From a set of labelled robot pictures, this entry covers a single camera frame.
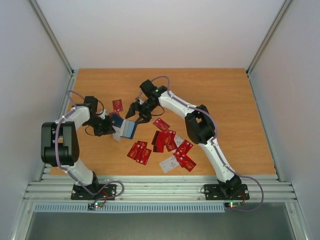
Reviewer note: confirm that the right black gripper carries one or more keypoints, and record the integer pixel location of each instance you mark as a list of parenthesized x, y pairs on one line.
[(142, 109)]

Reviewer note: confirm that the aluminium corner post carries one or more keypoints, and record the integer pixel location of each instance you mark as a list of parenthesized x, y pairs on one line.
[(269, 34), (48, 30)]

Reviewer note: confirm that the controller board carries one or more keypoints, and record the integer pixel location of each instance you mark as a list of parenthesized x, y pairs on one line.
[(232, 204), (95, 206)]

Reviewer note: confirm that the red stripe card lower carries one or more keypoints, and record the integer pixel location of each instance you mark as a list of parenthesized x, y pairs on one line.
[(158, 148)]

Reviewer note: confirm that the left controller board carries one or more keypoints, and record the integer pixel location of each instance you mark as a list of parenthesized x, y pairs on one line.
[(95, 206)]

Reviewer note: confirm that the white card bottom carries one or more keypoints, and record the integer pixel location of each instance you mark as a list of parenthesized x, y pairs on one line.
[(169, 164)]

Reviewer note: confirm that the right aluminium corner post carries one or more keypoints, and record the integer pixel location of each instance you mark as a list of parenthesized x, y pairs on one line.
[(269, 34)]

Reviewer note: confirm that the red card far left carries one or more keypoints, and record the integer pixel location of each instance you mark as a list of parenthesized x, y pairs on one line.
[(117, 105)]

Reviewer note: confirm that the left aluminium corner post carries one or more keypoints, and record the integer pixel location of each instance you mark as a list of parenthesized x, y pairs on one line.
[(48, 30)]

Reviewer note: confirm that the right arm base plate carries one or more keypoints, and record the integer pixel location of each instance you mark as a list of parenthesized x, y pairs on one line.
[(213, 192)]

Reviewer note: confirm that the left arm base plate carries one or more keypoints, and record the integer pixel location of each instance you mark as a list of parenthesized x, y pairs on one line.
[(79, 193)]

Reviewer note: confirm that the aluminium rail frame front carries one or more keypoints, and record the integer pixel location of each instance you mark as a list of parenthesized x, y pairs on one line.
[(160, 188)]

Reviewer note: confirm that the grey slotted cable duct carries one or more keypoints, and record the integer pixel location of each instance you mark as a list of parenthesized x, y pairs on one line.
[(129, 208)]

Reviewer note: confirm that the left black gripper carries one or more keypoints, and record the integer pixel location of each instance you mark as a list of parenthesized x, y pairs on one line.
[(108, 129)]

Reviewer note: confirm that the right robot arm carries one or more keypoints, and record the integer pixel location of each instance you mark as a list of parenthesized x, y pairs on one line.
[(200, 128)]

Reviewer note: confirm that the white card under stack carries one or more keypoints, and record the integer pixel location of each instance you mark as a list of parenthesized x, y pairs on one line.
[(178, 140)]

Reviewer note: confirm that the dark red stripe card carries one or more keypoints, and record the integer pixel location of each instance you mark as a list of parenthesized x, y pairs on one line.
[(159, 139)]

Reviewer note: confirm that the blue leather card holder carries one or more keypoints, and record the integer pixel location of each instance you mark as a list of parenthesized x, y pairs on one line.
[(127, 127)]

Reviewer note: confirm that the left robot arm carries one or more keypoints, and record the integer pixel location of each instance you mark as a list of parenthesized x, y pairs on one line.
[(60, 147)]

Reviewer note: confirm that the red VIP card right stack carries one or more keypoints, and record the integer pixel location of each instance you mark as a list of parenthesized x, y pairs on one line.
[(184, 147)]

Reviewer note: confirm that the right controller board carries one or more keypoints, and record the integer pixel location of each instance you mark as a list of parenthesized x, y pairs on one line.
[(232, 204)]

